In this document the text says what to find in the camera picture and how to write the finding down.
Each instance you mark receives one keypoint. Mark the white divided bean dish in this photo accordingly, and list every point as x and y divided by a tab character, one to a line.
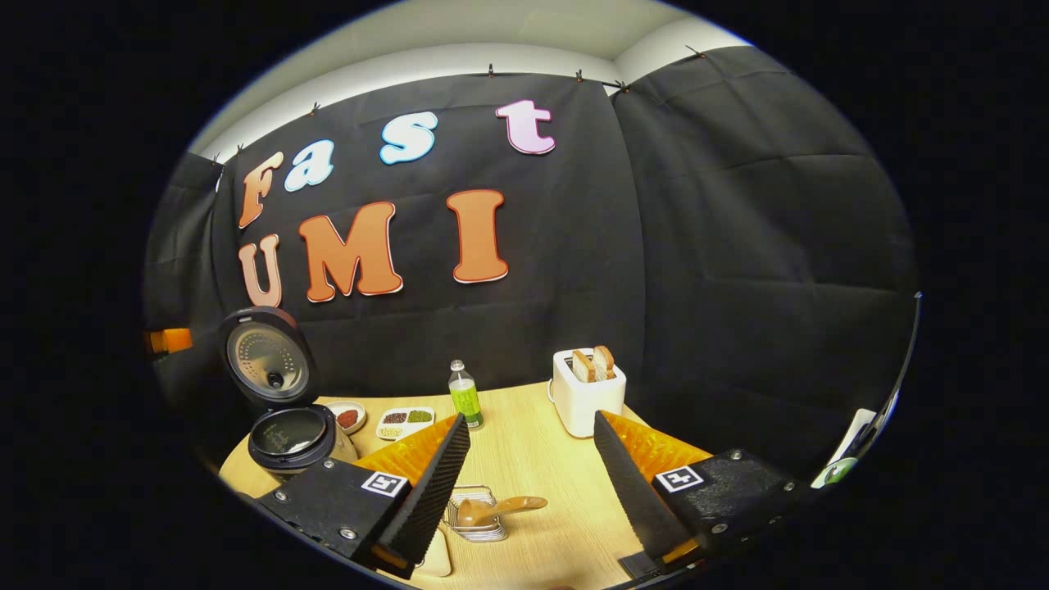
404	423

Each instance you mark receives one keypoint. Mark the black backdrop cloth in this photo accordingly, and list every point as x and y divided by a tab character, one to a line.
697	246

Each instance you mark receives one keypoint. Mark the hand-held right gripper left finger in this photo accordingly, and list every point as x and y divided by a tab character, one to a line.
426	500

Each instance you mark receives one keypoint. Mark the toasted bread slice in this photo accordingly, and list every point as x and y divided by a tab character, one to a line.
604	361
583	366

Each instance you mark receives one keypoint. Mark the black rice cooker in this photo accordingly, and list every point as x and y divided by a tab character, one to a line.
270	360

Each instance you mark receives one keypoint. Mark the small round bean dish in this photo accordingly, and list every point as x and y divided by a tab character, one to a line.
347	417

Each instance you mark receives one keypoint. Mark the cream square rice dish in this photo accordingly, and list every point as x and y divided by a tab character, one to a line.
436	557

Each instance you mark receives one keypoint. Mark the wooden spoon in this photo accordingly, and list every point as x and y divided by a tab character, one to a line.
483	512

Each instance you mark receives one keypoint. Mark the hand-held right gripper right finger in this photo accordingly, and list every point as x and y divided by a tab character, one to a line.
639	492

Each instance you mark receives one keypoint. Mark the white toaster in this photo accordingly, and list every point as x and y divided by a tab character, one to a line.
586	406

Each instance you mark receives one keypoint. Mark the green drink bottle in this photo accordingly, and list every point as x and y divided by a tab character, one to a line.
465	401

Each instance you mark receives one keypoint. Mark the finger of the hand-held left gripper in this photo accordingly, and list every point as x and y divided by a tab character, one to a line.
172	340

